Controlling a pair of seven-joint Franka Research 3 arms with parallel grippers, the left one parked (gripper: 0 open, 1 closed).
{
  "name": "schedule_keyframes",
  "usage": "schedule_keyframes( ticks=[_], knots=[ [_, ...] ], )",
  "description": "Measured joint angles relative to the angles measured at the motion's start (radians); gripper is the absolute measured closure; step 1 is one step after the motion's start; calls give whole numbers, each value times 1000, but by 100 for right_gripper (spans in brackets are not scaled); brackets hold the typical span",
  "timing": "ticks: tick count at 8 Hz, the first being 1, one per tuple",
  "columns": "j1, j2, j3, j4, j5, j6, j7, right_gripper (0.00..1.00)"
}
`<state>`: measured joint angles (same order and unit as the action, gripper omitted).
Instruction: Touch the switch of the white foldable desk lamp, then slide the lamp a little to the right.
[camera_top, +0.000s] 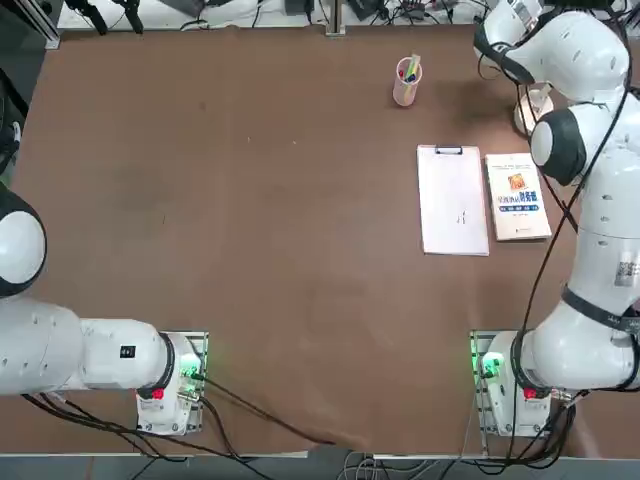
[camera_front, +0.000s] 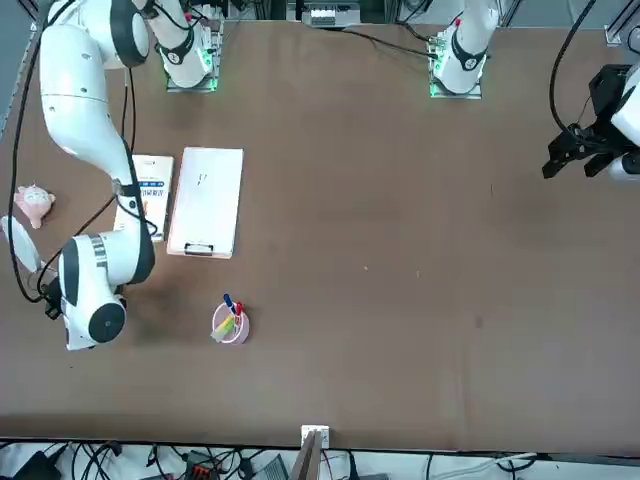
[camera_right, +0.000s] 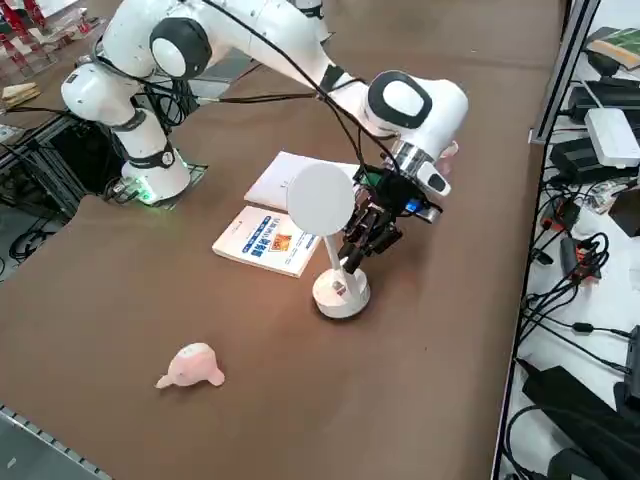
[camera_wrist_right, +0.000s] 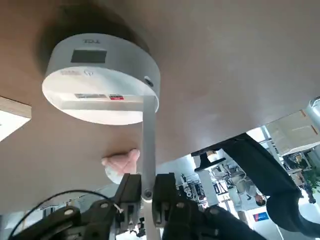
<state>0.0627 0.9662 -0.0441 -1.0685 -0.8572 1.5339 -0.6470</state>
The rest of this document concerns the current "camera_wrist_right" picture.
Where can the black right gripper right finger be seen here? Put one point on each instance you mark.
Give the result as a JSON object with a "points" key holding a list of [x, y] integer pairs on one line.
{"points": [[165, 195]]}

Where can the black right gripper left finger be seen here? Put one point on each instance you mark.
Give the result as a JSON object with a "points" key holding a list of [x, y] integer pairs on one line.
{"points": [[130, 195]]}

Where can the white foldable desk lamp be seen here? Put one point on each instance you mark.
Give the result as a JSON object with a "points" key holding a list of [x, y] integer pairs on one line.
{"points": [[100, 75]]}

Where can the pink plush toy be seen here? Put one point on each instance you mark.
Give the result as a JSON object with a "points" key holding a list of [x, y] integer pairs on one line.
{"points": [[120, 162]]}

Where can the person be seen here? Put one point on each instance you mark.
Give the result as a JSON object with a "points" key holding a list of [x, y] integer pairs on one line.
{"points": [[260, 200], [262, 165]]}

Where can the white and blue book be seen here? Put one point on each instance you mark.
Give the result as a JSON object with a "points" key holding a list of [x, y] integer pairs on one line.
{"points": [[12, 120]]}

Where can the cardboard box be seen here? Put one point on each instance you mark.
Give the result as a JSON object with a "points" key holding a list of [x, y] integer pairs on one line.
{"points": [[292, 132]]}

